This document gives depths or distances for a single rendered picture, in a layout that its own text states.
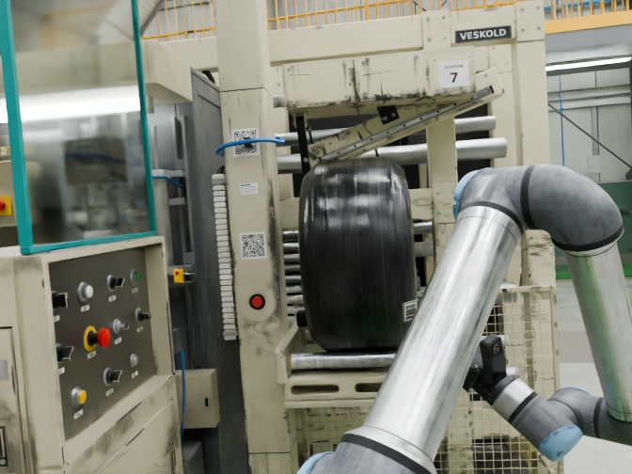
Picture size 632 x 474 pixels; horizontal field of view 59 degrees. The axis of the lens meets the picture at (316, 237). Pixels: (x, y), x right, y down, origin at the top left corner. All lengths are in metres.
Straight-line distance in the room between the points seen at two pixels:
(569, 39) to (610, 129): 4.14
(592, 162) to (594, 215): 9.98
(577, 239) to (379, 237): 0.51
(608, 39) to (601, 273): 6.36
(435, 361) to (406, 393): 0.07
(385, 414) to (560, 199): 0.45
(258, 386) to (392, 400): 0.87
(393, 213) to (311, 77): 0.65
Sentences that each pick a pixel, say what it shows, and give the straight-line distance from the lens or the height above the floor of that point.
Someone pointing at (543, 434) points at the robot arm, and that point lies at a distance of 1.32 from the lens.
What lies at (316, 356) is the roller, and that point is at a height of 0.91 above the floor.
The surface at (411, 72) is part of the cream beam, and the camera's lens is 1.86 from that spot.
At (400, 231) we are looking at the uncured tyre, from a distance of 1.39.
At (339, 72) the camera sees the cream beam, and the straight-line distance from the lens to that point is 1.87.
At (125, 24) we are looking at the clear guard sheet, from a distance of 1.56.
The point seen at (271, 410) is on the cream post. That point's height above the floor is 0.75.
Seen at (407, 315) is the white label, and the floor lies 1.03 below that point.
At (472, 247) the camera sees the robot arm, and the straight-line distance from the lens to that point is 0.96.
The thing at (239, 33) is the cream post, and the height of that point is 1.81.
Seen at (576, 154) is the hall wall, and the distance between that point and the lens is 11.03.
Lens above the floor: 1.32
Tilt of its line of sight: 3 degrees down
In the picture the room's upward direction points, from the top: 4 degrees counter-clockwise
